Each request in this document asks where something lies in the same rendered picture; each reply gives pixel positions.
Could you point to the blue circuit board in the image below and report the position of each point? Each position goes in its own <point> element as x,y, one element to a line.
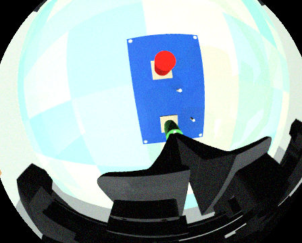
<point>168,82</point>

